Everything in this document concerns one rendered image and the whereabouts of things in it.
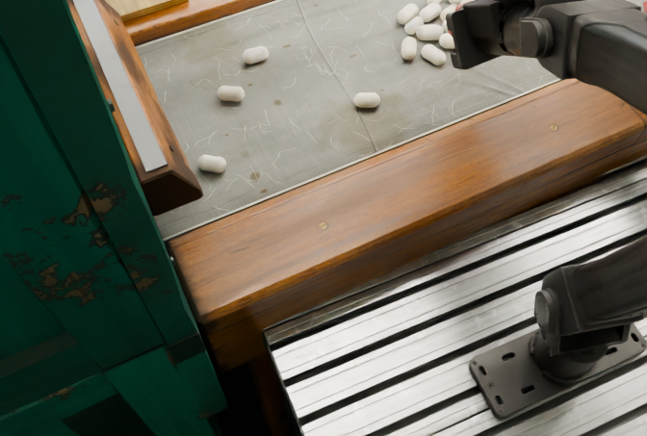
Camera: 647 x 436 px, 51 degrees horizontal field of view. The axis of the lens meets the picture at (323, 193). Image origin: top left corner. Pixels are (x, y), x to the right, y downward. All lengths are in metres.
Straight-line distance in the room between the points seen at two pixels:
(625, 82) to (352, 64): 0.44
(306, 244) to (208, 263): 0.11
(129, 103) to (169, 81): 0.18
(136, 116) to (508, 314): 0.48
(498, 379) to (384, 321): 0.14
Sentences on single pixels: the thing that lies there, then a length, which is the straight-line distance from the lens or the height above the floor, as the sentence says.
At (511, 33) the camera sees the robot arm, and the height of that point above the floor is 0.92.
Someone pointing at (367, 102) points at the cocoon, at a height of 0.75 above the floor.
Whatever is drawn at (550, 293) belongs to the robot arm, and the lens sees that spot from 0.71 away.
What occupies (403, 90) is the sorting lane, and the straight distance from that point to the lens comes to 0.90.
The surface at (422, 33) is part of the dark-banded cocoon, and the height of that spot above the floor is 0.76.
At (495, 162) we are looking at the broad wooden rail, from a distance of 0.82.
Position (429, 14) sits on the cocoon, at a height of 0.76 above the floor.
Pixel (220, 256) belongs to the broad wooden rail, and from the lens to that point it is 0.74.
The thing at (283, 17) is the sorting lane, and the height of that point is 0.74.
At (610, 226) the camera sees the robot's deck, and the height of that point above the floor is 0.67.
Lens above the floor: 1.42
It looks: 58 degrees down
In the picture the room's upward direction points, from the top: 1 degrees clockwise
